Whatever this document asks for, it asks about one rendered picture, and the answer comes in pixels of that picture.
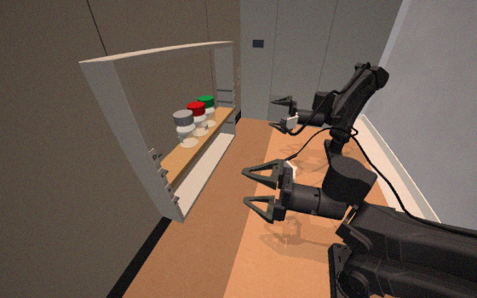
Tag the pale grey bottle with grey ribbed cap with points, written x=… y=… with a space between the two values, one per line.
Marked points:
x=186 y=129

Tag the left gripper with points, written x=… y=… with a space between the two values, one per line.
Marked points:
x=300 y=200

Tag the grey rectangular rack frame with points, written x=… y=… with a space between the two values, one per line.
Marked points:
x=110 y=86

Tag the white bottle with green cap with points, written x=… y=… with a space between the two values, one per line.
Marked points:
x=210 y=112

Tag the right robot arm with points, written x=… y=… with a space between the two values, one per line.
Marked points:
x=370 y=80

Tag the white bottle with red cap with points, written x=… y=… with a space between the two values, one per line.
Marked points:
x=200 y=118

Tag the light brown wooden board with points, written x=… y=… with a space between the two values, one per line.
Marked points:
x=180 y=159

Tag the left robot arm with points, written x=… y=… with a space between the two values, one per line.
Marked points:
x=394 y=239

